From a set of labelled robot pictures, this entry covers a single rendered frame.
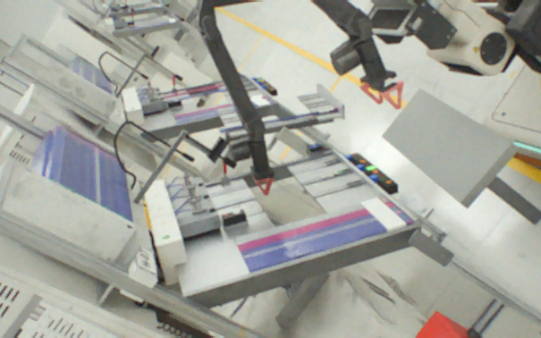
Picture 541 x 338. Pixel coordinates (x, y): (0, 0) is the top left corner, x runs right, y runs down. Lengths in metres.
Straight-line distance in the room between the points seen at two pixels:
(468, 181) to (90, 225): 1.13
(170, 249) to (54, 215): 0.36
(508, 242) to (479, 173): 0.68
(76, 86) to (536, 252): 2.14
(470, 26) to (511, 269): 1.00
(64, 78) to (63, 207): 1.45
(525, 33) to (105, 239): 1.37
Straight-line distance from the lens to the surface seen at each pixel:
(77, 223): 1.63
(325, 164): 2.26
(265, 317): 2.38
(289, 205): 3.26
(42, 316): 1.63
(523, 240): 2.52
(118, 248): 1.66
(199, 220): 1.89
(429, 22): 1.85
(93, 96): 3.00
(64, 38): 6.44
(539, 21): 2.02
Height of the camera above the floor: 1.87
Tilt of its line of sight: 25 degrees down
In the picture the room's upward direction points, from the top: 57 degrees counter-clockwise
